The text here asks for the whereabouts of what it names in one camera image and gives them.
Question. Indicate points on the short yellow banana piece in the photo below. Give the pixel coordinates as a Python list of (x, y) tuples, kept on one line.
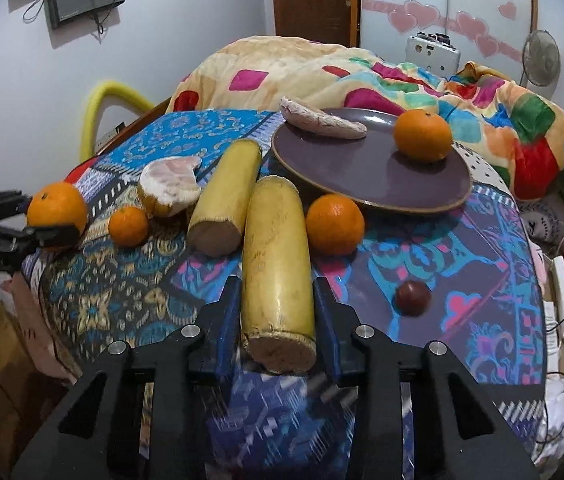
[(224, 190)]

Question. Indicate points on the wooden bed frame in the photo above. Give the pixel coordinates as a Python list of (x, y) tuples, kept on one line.
[(129, 125)]

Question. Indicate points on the peeled pomelo segment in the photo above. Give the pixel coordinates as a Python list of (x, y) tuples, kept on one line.
[(319, 119)]

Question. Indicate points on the long yellow banana piece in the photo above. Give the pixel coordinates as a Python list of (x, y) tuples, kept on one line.
[(274, 260)]

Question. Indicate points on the yellow foam tube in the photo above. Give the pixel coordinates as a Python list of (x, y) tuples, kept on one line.
[(93, 110)]

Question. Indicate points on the white electronic device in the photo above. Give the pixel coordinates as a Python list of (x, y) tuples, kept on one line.
[(432, 52)]

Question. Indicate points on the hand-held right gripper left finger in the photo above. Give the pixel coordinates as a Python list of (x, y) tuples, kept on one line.
[(229, 330)]

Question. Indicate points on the colourful patchwork blanket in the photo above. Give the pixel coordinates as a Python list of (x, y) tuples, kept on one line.
[(302, 72)]

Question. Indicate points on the purple round plate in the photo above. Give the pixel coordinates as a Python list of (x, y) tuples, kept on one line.
[(352, 165)]

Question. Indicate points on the dark red round fruit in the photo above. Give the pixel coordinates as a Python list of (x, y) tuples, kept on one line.
[(413, 298)]

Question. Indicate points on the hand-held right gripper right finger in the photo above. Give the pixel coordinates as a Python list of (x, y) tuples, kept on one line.
[(323, 330)]

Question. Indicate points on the small orange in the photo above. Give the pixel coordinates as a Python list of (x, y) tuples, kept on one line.
[(128, 226)]

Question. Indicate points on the blue patterned cloth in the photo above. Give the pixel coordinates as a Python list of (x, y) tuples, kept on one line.
[(127, 300)]

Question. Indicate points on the standing electric fan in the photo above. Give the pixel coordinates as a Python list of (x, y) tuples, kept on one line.
[(541, 57)]

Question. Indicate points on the peeled pomelo chunk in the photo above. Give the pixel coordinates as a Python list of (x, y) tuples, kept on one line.
[(169, 185)]

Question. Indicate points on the large orange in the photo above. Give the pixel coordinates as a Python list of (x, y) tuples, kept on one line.
[(423, 135), (334, 225), (57, 207)]

